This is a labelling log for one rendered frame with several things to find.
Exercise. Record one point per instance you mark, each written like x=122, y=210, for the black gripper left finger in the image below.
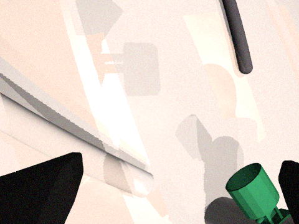
x=43, y=193

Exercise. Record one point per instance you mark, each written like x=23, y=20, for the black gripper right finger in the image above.
x=289, y=182

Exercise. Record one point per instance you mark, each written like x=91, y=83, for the dark grey cylinder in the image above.
x=224, y=210

